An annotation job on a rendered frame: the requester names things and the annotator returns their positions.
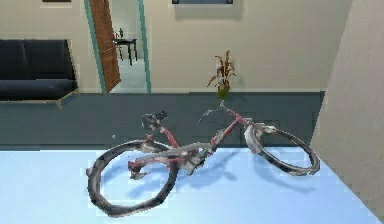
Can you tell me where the dark blue sofa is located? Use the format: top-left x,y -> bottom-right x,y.
0,38 -> 81,110

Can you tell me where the red bicycle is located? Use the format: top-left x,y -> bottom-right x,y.
85,100 -> 322,218

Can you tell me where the brown potted house plant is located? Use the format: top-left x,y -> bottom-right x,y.
206,49 -> 237,101

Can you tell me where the brown wooden room door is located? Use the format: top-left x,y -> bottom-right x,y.
88,0 -> 122,94

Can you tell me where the black table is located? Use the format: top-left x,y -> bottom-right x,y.
113,37 -> 139,67

